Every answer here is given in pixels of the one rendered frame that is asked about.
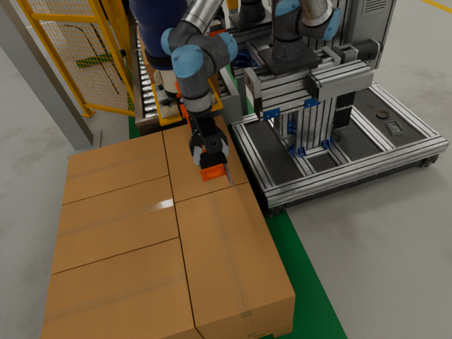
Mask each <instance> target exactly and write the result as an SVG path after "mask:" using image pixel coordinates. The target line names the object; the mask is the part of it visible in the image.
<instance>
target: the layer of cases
mask: <svg viewBox="0 0 452 339"><path fill-rule="evenodd" d="M214 119H215V122H216V126H218V127H219V128H220V129H221V130H222V131H223V132H224V133H225V135H226V137H227V142H228V147H229V156H228V157H226V160H227V163H226V164H227V167H228V169H229V173H230V175H231V177H232V181H233V187H231V185H230V183H229V180H228V178H227V175H224V176H221V177H218V178H214V179H212V180H208V181H205V182H203V179H202V176H201V172H200V171H201V167H200V166H198V167H197V166H196V165H195V163H194V161H193V158H192V154H191V152H190V148H189V141H190V139H191V137H192V133H191V130H190V127H189V125H188V124H185V125H182V126H178V127H175V128H171V129H167V130H163V132H162V131H160V132H157V133H153V134H150V135H145V136H142V137H138V138H135V139H130V140H127V141H123V142H120V143H115V144H113V145H108V146H105V147H100V148H97V149H93V150H90V151H86V152H83V153H78V154H75V155H71V156H69V163H68V168H67V176H66V180H65V189H64V193H63V201H62V206H61V213H60V219H59V226H58V231H57V236H56V243H55V248H54V256H53V261H52V269H51V273H50V274H51V276H50V281H49V286H48V294H47V298H46V307H45V311H44V319H43V324H42V332H41V337H40V339H248V338H252V337H254V336H258V335H260V334H264V333H267V332H270V331H273V330H276V329H279V328H283V327H285V326H289V325H291V324H293V314H294V307H295V292H294V290H293V287H292V285H291V282H290V280H289V278H288V275H287V272H286V270H285V267H284V265H283V263H282V260H281V258H280V256H279V253H278V251H277V248H276V246H275V244H274V241H273V239H272V236H271V234H270V231H269V229H268V226H267V224H266V222H265V219H264V217H263V214H262V211H261V210H260V207H259V205H258V202H257V200H256V197H255V195H254V192H253V190H252V187H251V185H250V183H249V180H248V177H247V176H246V173H245V170H244V168H243V165H242V164H241V161H240V158H239V156H238V154H237V151H236V149H235V146H234V144H233V141H232V139H231V136H230V134H229V131H228V130H227V127H226V124H225V122H224V120H223V117H222V115H220V116H215V117H214Z"/></svg>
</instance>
